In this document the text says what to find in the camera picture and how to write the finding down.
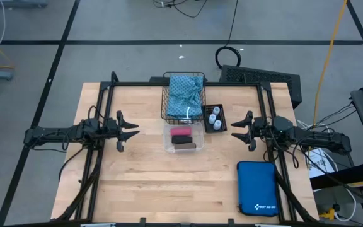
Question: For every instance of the white printed sheet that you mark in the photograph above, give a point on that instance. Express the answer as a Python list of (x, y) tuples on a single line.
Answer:
[(318, 164)]

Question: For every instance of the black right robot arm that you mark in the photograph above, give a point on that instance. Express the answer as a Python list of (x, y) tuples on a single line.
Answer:
[(323, 140)]

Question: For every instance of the blue first aid kit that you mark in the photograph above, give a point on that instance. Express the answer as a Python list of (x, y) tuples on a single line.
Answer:
[(257, 186)]

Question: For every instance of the clear plastic container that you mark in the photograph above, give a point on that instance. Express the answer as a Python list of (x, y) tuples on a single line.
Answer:
[(168, 148)]

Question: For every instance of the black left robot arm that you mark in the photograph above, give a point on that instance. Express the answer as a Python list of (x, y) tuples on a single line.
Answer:
[(52, 132)]

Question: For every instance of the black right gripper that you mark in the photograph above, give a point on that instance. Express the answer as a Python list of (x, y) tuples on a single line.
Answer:
[(261, 130)]

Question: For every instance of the small black plastic tray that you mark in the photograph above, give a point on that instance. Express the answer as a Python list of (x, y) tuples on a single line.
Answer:
[(207, 126)]

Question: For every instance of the yellow power plug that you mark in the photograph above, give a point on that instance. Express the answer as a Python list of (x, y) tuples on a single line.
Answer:
[(329, 215)]

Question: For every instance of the pink bandage roll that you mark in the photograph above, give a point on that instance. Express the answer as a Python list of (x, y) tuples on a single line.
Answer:
[(181, 131)]

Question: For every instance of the black metal table frame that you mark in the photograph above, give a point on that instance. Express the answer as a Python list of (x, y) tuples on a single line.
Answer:
[(137, 84)]

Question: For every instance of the small white bottle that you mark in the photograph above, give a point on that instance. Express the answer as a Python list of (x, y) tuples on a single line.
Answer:
[(216, 110), (212, 118), (217, 125)]

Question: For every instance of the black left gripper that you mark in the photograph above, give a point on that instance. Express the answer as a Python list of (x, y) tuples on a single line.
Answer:
[(113, 130)]

